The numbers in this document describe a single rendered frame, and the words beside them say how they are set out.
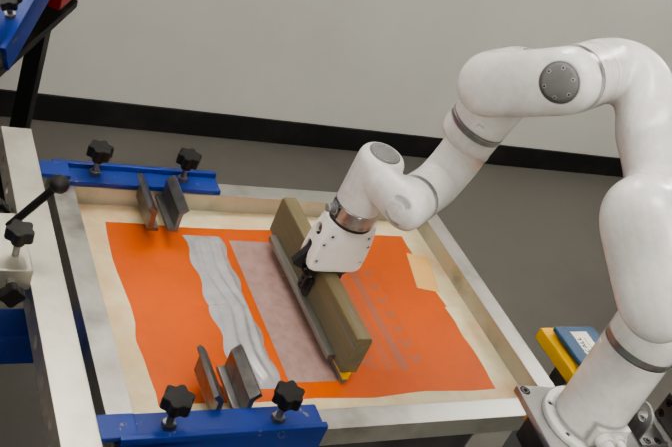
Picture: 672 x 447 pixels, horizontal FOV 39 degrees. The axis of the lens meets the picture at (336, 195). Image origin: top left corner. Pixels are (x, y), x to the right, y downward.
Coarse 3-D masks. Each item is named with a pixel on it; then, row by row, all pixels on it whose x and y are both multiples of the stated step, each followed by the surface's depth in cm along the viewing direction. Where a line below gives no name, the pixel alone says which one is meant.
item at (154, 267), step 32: (128, 224) 163; (128, 256) 157; (160, 256) 160; (256, 256) 169; (384, 256) 183; (128, 288) 150; (160, 288) 153; (192, 288) 156; (256, 288) 162; (288, 288) 165; (384, 288) 175; (416, 288) 179
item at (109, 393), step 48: (96, 192) 163; (240, 192) 177; (288, 192) 183; (336, 192) 189; (432, 240) 191; (96, 288) 142; (480, 288) 179; (96, 336) 134; (96, 384) 128; (528, 384) 163; (336, 432) 137; (384, 432) 142; (432, 432) 147; (480, 432) 152
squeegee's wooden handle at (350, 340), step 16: (288, 208) 167; (272, 224) 172; (288, 224) 167; (304, 224) 164; (288, 240) 166; (288, 256) 166; (320, 272) 156; (320, 288) 155; (336, 288) 153; (320, 304) 155; (336, 304) 150; (352, 304) 151; (320, 320) 154; (336, 320) 150; (352, 320) 148; (336, 336) 150; (352, 336) 146; (368, 336) 146; (336, 352) 149; (352, 352) 146; (352, 368) 148
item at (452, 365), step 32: (160, 320) 147; (192, 320) 150; (256, 320) 155; (288, 320) 158; (416, 320) 170; (448, 320) 174; (160, 352) 141; (192, 352) 144; (288, 352) 151; (320, 352) 154; (448, 352) 166; (160, 384) 136; (192, 384) 139; (320, 384) 148; (352, 384) 151; (384, 384) 153; (416, 384) 156; (448, 384) 159; (480, 384) 162
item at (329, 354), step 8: (272, 240) 169; (280, 248) 167; (280, 256) 166; (288, 264) 164; (288, 272) 163; (288, 280) 162; (296, 280) 162; (296, 288) 160; (296, 296) 159; (304, 296) 159; (304, 304) 157; (304, 312) 157; (312, 312) 156; (312, 320) 154; (312, 328) 154; (320, 328) 154; (320, 336) 152; (320, 344) 151; (328, 344) 151; (328, 352) 149
